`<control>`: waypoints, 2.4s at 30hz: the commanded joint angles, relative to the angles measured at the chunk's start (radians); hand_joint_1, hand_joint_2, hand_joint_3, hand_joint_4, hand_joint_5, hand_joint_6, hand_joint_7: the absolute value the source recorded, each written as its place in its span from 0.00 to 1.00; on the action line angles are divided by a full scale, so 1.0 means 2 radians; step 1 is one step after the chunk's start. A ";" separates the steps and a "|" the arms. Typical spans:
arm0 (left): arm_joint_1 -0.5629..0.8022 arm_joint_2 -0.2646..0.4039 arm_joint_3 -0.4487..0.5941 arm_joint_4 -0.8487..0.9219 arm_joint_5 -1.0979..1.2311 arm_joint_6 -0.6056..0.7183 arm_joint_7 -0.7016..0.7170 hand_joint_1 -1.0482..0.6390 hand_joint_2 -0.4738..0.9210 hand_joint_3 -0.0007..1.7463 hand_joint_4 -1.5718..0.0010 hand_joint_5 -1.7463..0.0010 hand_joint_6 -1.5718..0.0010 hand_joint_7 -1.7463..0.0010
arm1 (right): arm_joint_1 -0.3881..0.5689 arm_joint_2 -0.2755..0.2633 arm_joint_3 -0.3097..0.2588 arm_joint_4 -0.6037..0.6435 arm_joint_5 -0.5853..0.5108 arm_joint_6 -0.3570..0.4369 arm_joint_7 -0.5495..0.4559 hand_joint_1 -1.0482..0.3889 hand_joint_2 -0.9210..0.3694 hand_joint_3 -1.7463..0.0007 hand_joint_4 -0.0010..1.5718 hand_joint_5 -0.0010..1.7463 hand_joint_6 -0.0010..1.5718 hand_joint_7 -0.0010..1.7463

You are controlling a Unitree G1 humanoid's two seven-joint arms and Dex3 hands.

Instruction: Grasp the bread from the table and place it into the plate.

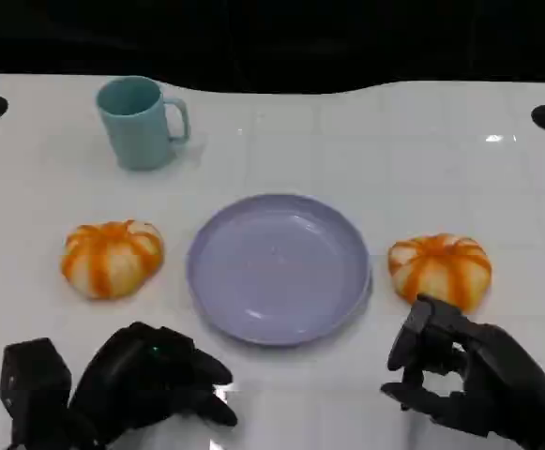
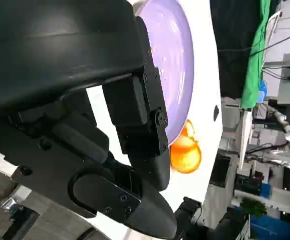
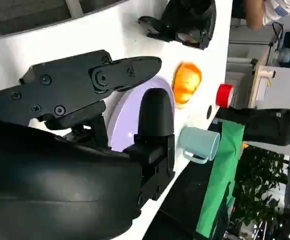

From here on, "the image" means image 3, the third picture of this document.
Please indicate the green cloth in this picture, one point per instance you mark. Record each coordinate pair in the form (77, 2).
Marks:
(222, 175)

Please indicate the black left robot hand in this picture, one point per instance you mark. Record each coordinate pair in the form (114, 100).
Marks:
(187, 15)

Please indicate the black bag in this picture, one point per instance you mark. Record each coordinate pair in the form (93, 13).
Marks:
(267, 127)

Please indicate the green leafy plant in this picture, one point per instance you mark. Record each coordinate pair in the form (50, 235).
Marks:
(259, 185)

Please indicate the wooden board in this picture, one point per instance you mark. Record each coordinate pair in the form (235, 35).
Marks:
(259, 85)

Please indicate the red tape roll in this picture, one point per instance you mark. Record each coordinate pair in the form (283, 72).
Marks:
(223, 96)

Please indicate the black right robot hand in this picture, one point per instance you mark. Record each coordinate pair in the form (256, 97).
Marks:
(60, 180)

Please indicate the lilac plate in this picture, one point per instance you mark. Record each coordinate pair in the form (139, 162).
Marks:
(127, 117)

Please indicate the pale green mug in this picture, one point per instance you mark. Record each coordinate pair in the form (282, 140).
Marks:
(199, 145)

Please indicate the person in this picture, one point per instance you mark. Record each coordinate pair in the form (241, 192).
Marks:
(262, 12)

